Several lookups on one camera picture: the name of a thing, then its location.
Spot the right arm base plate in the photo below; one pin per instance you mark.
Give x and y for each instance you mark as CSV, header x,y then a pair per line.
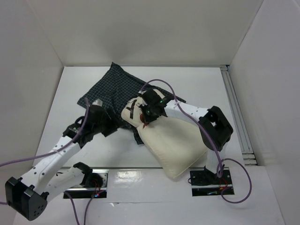
x,y
204,183

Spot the aluminium rail frame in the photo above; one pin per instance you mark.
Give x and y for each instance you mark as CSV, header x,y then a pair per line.
x,y
240,127

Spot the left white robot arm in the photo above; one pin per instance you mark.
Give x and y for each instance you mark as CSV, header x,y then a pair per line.
x,y
30,194

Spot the dark checked pillowcase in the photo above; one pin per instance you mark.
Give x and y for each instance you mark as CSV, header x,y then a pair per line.
x,y
114,89

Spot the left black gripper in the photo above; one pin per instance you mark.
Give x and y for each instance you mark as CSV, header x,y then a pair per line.
x,y
112,125

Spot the cream pillow with bear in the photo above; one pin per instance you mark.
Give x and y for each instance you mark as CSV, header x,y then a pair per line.
x,y
174,143

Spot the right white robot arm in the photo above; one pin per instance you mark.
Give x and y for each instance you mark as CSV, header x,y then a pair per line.
x,y
215,129

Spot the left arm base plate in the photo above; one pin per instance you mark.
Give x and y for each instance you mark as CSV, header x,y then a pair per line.
x,y
96,187

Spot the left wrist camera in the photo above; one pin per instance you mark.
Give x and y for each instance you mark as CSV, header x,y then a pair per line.
x,y
98,102

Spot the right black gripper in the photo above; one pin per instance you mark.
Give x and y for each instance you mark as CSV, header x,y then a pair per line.
x,y
145,113

